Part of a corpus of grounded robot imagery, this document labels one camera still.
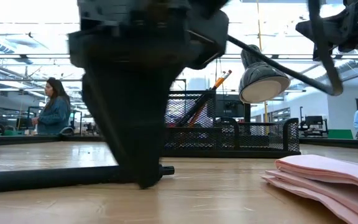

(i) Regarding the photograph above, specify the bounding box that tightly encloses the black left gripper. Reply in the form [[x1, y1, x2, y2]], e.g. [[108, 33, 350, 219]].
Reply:
[[68, 0, 230, 190]]

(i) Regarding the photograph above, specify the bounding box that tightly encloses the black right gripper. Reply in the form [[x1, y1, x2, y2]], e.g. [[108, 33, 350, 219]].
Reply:
[[295, 0, 358, 60]]

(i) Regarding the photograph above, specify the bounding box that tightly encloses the black pen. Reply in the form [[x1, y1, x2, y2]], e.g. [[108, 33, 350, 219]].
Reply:
[[173, 91, 214, 127], [174, 91, 216, 128], [0, 164, 176, 194], [175, 92, 216, 128]]

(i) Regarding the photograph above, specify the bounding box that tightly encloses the orange pencil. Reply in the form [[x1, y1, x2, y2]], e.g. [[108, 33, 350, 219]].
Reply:
[[191, 102, 208, 127], [188, 70, 233, 127]]

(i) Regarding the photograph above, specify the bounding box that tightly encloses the black mesh desk organizer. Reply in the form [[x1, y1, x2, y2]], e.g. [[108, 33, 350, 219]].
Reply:
[[162, 90, 301, 159]]

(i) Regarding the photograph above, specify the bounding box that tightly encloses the black background robot station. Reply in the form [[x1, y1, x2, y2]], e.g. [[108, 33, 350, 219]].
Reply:
[[298, 106, 329, 138]]

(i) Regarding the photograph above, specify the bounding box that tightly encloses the green panel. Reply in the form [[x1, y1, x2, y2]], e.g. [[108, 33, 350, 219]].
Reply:
[[327, 129, 354, 140]]

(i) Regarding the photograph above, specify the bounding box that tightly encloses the black monitor screen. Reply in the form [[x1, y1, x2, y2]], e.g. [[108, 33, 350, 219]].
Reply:
[[214, 94, 246, 119]]

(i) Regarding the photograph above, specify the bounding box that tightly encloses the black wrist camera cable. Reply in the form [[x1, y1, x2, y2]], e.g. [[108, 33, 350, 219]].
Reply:
[[227, 0, 344, 96]]

